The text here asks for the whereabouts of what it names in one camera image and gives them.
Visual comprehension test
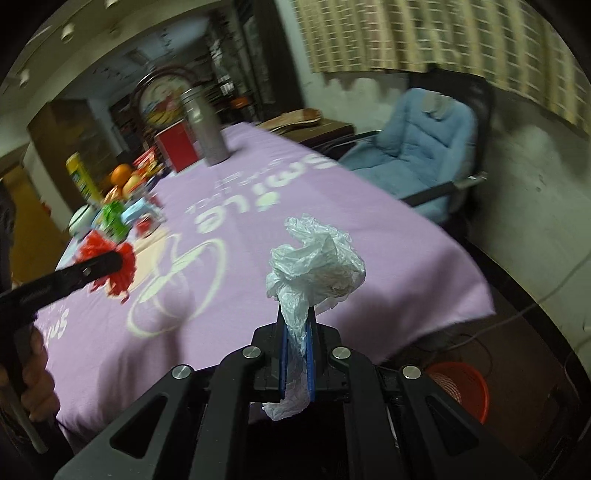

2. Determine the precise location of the brown wooden cabinet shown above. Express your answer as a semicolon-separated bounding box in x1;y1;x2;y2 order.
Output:
28;99;116;204

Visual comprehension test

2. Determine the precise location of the person's left hand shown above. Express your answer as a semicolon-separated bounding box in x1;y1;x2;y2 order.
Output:
21;323;58;423

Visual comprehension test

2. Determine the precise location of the blue face mask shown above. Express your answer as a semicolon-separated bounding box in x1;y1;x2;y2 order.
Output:
121;199;160;227

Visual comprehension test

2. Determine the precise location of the white lidded ceramic pot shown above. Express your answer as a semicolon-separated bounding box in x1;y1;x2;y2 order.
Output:
68;204;98;236

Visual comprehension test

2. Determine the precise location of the red plastic waste basket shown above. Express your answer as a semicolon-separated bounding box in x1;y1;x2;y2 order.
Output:
425;361;490;424

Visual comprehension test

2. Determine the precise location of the checked beige curtain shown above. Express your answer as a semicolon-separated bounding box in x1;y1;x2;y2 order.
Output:
295;0;591;139

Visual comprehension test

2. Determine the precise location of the blue cushioned chair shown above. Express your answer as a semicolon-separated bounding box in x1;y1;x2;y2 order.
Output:
314;67;495;232

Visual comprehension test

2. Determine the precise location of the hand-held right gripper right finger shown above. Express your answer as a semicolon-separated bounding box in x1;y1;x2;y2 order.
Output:
305;307;536;480

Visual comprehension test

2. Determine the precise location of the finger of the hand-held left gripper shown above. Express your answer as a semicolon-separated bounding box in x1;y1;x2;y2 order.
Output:
46;251;124;301

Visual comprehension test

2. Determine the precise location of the steel water bottle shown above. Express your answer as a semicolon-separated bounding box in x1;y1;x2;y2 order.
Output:
180;85;228;167

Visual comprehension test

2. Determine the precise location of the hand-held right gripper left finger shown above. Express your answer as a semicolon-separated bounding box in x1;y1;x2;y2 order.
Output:
53;307;289;480

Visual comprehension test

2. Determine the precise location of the round framed fruit picture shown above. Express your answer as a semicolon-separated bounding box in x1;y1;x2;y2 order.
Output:
129;67;204;139

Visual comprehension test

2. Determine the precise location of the yellow wooden door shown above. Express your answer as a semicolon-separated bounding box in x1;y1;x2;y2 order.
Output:
0;166;70;259

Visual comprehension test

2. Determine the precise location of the brown cloth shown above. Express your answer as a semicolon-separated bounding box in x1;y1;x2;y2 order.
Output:
261;108;321;132

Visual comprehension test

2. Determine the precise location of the red and white box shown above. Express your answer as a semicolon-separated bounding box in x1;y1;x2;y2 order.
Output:
154;122;200;174

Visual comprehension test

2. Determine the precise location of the green packet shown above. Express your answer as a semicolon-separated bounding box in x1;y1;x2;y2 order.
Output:
95;203;127;241

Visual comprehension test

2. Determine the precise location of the white plastic bag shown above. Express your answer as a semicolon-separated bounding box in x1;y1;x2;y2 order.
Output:
262;215;366;422

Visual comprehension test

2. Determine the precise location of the dark wooden side table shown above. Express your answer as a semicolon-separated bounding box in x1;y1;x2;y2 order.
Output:
256;108;356;155

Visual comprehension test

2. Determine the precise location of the yellow canister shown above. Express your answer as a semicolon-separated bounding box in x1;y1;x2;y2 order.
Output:
65;153;102;204

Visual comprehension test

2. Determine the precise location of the blue chair cushion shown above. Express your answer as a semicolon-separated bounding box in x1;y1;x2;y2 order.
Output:
339;88;478;220

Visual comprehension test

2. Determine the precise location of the red plastic ribbon bundle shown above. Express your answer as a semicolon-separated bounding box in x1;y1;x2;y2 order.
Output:
76;231;137;303

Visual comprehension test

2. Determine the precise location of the red snack packet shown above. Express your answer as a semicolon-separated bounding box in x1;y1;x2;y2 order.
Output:
134;148;162;176

